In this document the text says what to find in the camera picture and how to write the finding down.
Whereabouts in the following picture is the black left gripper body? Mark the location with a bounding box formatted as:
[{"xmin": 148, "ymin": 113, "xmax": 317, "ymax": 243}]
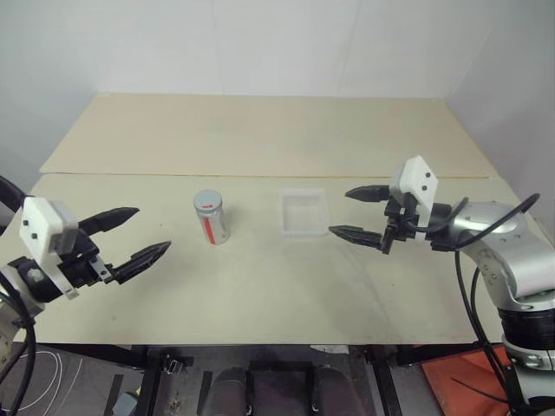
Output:
[{"xmin": 55, "ymin": 227, "xmax": 121, "ymax": 289}]

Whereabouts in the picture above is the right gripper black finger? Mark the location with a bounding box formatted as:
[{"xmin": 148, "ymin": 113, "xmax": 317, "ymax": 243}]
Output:
[
  {"xmin": 328, "ymin": 224, "xmax": 388, "ymax": 250},
  {"xmin": 344, "ymin": 184, "xmax": 392, "ymax": 205}
]

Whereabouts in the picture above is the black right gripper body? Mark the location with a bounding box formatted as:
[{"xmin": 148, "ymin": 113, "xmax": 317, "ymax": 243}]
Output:
[{"xmin": 380, "ymin": 192, "xmax": 424, "ymax": 257}]

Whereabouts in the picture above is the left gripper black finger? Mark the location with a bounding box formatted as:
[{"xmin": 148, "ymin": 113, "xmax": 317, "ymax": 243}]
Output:
[
  {"xmin": 112, "ymin": 241, "xmax": 173, "ymax": 286},
  {"xmin": 76, "ymin": 206, "xmax": 141, "ymax": 237}
]

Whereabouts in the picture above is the clear square plastic container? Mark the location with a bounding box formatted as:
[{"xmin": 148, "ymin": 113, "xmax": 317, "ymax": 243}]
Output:
[{"xmin": 278, "ymin": 186, "xmax": 330, "ymax": 240}]

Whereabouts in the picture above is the silver can with red label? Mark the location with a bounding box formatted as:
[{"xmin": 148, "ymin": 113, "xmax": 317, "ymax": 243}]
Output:
[{"xmin": 195, "ymin": 202, "xmax": 232, "ymax": 248}]

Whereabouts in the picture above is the grey bottle cap red mark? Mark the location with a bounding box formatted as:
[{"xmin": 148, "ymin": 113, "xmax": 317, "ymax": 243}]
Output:
[{"xmin": 193, "ymin": 189, "xmax": 224, "ymax": 217}]

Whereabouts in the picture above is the small grey box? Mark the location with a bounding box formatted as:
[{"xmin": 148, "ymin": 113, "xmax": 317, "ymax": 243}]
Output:
[{"xmin": 115, "ymin": 389, "xmax": 140, "ymax": 416}]

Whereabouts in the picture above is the dark rounded shape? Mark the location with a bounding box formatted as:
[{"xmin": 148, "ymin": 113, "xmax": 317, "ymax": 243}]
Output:
[
  {"xmin": 202, "ymin": 366, "xmax": 249, "ymax": 416},
  {"xmin": 314, "ymin": 363, "xmax": 360, "ymax": 416}
]

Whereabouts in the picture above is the orange floor mat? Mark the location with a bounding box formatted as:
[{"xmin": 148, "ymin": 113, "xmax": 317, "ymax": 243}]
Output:
[{"xmin": 419, "ymin": 345, "xmax": 529, "ymax": 416}]

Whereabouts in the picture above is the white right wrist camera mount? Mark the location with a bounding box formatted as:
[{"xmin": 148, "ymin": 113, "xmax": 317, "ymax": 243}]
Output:
[{"xmin": 388, "ymin": 154, "xmax": 440, "ymax": 242}]

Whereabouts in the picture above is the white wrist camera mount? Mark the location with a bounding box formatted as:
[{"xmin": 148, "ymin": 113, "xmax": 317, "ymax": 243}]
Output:
[
  {"xmin": 18, "ymin": 196, "xmax": 82, "ymax": 301},
  {"xmin": 388, "ymin": 154, "xmax": 440, "ymax": 242}
]

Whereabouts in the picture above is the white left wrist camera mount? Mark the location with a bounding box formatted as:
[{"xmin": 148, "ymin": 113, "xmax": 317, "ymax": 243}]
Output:
[{"xmin": 18, "ymin": 196, "xmax": 82, "ymax": 301}]

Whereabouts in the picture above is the black metal table frame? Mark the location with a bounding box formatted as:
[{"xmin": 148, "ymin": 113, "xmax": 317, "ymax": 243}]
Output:
[{"xmin": 36, "ymin": 341, "xmax": 509, "ymax": 416}]

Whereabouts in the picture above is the thin white floor wire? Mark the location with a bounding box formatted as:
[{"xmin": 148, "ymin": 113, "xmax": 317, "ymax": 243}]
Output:
[{"xmin": 0, "ymin": 348, "xmax": 84, "ymax": 416}]

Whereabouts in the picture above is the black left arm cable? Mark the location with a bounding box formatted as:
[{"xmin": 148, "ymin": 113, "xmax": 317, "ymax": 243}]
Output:
[{"xmin": 0, "ymin": 174, "xmax": 39, "ymax": 416}]

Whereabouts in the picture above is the small metal bracket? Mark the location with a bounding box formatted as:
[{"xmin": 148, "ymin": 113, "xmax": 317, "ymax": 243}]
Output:
[{"xmin": 163, "ymin": 354, "xmax": 184, "ymax": 376}]

